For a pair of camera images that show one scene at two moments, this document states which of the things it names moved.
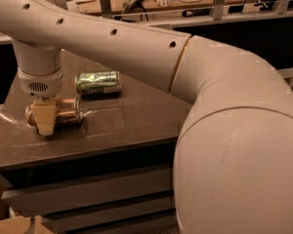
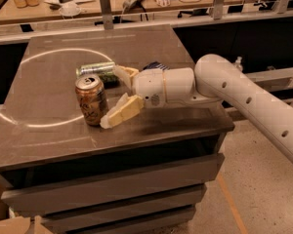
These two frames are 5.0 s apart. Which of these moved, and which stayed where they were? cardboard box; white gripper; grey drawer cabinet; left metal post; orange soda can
Moved: white gripper; orange soda can
Stayed: left metal post; grey drawer cabinet; cardboard box
